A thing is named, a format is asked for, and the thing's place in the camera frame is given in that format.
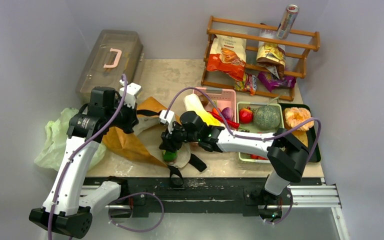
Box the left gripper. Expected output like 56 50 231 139
105 97 139 131

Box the brown paper tote bag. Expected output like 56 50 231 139
101 96 209 188

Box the green drink can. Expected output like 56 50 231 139
161 150 178 165

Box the toy napa cabbage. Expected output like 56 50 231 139
183 93 222 127

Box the toy red chili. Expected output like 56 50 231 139
208 111 240 129

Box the green plastic grocery bag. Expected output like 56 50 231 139
34 107 107 172

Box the colourful snack packet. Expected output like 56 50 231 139
233 72 257 96

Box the toy melon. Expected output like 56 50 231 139
253 97 281 131

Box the purple snack bag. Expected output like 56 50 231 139
257 71 296 93

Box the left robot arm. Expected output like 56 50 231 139
29 83 141 240

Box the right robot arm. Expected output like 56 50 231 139
159 110 312 204

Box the toy brown onion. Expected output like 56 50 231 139
199 95 209 108

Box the toy carrot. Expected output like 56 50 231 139
211 107 221 116

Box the translucent storage box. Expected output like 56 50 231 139
76 29 143 104

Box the pink plastic basket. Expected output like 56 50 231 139
197 87 237 121

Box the green plastic basket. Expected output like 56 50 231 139
237 101 287 164

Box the cassava chips bag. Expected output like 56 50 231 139
206 34 247 81

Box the wooden rack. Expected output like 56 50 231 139
201 16 321 101

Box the brown snack bag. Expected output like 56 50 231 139
256 42 286 80

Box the bread slice near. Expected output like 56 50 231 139
292 130 309 147

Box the black tray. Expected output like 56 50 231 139
279 103 321 163

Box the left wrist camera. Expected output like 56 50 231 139
119 79 142 109

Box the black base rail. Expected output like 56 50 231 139
80 176 294 220

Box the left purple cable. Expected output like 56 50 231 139
47 73 128 240

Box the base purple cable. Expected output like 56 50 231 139
107 192 165 233

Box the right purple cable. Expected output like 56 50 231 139
163 87 322 226

